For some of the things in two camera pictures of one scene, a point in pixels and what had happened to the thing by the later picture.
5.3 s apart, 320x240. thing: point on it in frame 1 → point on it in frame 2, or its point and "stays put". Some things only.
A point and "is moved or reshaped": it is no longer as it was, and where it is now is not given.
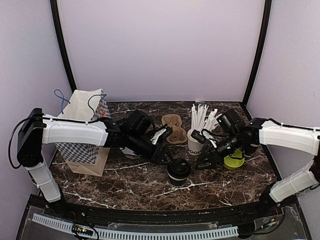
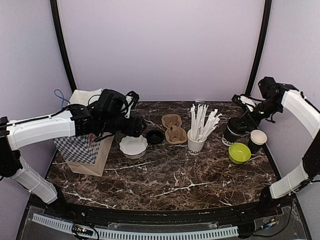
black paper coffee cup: [177, 182] is moved or reshaped
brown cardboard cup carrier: [178, 135] stays put
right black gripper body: [219, 158] → [256, 120]
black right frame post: [257, 70] stays put
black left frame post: [58, 29] stays put
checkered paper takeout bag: [85, 105] stays put
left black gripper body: [156, 159] → [133, 129]
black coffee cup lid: [178, 169] → [237, 126]
